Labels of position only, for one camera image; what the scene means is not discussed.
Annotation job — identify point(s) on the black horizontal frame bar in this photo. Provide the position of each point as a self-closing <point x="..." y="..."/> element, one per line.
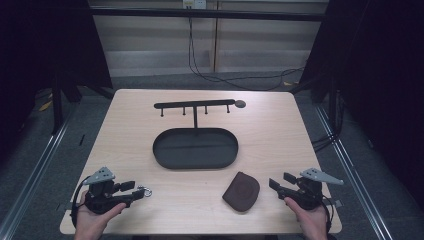
<point x="206" y="14"/>

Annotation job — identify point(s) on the small black floor piece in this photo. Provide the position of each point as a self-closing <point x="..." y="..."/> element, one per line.
<point x="82" y="140"/>

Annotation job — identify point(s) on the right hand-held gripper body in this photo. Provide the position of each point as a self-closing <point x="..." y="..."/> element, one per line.
<point x="308" y="195"/>

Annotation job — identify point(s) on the black metal stand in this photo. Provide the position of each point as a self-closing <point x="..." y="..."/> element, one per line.
<point x="57" y="106"/>

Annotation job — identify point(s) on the grey tape strip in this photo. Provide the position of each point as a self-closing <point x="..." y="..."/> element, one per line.
<point x="337" y="203"/>
<point x="63" y="206"/>

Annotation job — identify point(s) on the white wall outlet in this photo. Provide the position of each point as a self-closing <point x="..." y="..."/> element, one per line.
<point x="194" y="4"/>

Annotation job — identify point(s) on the yellow floor scrap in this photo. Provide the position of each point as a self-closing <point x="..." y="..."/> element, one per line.
<point x="45" y="106"/>

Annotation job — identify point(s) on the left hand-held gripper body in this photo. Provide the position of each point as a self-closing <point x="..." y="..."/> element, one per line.
<point x="101" y="196"/>

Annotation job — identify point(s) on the brown pouch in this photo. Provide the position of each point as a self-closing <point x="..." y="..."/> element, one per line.
<point x="241" y="192"/>

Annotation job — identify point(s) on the dark curtain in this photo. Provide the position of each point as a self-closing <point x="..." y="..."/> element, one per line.
<point x="383" y="83"/>
<point x="43" y="43"/>

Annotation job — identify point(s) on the person's right hand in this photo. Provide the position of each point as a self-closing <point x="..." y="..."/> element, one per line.
<point x="310" y="221"/>

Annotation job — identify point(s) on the metal floor rail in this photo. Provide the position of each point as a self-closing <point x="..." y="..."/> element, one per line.
<point x="30" y="186"/>
<point x="353" y="180"/>

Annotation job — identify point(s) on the black key stand with tray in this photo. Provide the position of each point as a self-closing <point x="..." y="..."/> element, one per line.
<point x="195" y="148"/>

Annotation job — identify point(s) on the person's left hand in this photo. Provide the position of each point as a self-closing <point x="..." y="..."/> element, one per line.
<point x="90" y="221"/>

